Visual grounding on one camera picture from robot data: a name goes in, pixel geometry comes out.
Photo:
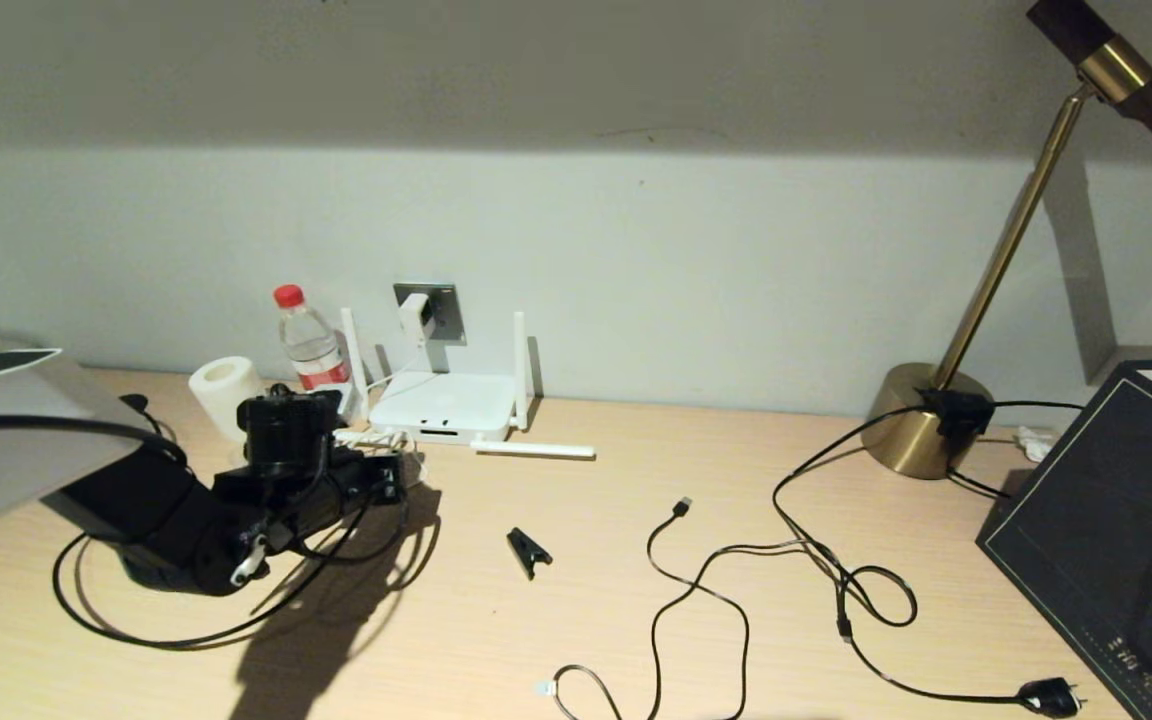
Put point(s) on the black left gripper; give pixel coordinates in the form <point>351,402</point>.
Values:
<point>351,485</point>

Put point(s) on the white power adapter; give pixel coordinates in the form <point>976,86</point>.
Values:
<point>416,318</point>

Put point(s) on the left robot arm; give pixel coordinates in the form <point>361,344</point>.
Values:
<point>166,530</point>

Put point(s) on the white router with antennas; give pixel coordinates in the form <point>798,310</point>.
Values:
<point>446,405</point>

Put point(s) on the small black clip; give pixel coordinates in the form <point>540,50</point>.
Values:
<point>528,550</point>

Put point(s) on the red capped water bottle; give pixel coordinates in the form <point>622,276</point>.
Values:
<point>311,345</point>

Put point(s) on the white paper roll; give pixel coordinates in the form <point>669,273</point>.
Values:
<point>221,385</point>

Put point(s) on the brass desk lamp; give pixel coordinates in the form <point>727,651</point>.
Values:
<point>911,430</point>

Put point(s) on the small white plastic piece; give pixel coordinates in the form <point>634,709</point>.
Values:
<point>1036,442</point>

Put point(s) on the dark gift bag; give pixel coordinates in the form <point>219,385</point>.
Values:
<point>1096,520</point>

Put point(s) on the grey wall socket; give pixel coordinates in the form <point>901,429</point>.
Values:
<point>448,305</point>

